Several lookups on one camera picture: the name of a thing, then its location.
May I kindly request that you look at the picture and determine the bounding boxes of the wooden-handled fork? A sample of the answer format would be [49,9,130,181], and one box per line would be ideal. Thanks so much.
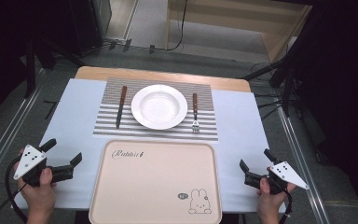
[191,92,200,134]

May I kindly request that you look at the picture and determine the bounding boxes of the white table sheet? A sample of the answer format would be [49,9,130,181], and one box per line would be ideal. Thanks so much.
[10,77,287,215]

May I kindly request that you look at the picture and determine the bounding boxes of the white plate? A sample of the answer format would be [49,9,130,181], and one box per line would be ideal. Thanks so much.
[131,84,188,131]

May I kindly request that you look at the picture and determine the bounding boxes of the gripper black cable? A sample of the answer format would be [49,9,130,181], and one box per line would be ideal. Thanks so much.
[279,186,294,224]
[0,155,30,224]

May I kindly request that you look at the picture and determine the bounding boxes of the person's right hand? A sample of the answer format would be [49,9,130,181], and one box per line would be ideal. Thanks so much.
[256,176,297,216]

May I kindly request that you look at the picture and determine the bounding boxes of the hanging black cable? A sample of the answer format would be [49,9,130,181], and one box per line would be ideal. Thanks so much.
[150,0,189,52]

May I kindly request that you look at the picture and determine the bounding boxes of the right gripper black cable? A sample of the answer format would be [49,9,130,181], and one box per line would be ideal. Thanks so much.
[279,186,294,224]

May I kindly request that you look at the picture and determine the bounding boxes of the beige tray with rabbit print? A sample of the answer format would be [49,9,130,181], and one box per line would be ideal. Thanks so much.
[88,139,224,224]

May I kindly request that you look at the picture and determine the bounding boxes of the power strip with plugs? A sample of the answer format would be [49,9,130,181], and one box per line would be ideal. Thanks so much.
[104,36,133,52]

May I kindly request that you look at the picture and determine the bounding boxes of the black tape strip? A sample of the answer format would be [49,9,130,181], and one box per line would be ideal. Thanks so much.
[42,99,59,121]

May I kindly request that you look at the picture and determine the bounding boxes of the black floor cables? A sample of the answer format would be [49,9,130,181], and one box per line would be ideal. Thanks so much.
[251,62,294,121]

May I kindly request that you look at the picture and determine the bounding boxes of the striped placemat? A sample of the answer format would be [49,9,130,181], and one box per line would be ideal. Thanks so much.
[92,77,219,142]

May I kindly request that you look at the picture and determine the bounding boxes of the dark cabinet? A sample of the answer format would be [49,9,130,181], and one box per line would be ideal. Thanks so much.
[68,0,113,58]

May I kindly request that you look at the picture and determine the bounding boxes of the light wooden shelf unit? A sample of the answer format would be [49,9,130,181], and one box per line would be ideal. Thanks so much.
[166,0,312,63]

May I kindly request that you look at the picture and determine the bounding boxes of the black metal stand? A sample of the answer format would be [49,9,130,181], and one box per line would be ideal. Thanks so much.
[241,31,312,117]
[23,36,86,99]

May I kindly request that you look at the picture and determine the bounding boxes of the wooden-handled table knife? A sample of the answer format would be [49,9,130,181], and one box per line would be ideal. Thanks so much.
[115,85,129,131]

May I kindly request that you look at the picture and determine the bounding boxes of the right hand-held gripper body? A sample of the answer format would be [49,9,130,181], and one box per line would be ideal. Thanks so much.
[243,161,310,196]

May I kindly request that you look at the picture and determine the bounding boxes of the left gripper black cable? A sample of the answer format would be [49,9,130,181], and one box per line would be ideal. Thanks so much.
[0,155,30,224]

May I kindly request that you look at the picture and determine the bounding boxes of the person's left hand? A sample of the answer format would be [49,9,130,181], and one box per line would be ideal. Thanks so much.
[17,167,58,216]

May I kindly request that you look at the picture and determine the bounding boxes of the metal floor rail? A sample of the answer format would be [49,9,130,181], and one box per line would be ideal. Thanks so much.
[0,87,42,195]
[276,106,331,224]

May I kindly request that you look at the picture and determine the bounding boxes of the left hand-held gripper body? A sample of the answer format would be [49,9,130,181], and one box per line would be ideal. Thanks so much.
[13,144,75,188]

